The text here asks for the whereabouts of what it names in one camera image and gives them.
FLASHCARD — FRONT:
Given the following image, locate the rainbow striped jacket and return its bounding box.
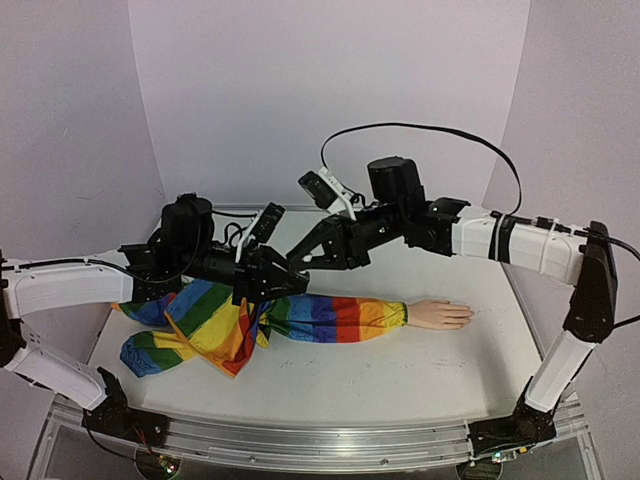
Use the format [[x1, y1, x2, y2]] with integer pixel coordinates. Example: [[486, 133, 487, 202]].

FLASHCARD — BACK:
[[114, 280, 408, 378]]

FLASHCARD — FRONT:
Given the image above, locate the mannequin hand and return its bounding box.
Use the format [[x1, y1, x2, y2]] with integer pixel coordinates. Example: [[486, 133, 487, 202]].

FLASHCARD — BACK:
[[407, 300, 474, 331]]

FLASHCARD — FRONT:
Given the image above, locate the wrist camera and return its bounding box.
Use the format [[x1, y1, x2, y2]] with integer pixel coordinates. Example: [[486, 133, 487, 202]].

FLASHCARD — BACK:
[[235, 202, 285, 263], [298, 167, 356, 220]]

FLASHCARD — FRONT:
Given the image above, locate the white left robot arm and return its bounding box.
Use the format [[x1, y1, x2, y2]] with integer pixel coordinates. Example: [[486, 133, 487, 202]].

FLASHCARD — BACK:
[[1, 193, 309, 437]]

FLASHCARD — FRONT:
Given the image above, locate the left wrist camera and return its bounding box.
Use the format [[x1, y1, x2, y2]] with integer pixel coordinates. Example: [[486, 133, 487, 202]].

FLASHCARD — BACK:
[[235, 202, 285, 263]]

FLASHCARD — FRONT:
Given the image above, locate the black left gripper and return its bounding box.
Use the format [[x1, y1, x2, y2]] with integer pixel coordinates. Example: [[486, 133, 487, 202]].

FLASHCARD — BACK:
[[179, 245, 311, 309]]

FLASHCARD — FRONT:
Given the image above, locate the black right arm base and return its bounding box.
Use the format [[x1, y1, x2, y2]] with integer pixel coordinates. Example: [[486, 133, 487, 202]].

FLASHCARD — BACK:
[[467, 389, 559, 458]]

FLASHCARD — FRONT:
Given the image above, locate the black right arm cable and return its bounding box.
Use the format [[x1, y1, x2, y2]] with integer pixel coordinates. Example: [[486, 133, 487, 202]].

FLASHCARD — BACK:
[[319, 122, 524, 216]]

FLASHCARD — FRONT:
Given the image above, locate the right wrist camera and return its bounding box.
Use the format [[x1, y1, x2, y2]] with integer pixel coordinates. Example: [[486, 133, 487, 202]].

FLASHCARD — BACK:
[[298, 167, 356, 220]]

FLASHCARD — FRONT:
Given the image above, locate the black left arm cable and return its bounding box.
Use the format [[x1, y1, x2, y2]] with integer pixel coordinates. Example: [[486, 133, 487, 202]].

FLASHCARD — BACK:
[[89, 259, 136, 281]]

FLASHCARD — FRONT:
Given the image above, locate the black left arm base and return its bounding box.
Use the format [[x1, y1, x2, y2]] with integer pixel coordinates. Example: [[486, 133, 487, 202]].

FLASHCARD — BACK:
[[82, 367, 169, 447]]

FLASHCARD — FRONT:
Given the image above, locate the aluminium front rail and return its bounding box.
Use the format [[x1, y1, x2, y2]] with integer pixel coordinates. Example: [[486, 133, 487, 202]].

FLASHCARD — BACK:
[[47, 404, 586, 464]]

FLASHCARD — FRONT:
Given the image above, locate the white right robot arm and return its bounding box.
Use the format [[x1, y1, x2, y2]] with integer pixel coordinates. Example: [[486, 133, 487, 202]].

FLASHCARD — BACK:
[[287, 157, 618, 413]]

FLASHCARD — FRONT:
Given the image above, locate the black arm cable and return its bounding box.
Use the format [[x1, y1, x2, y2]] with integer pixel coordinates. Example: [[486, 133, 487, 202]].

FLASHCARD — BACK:
[[319, 122, 524, 216], [89, 259, 136, 281]]

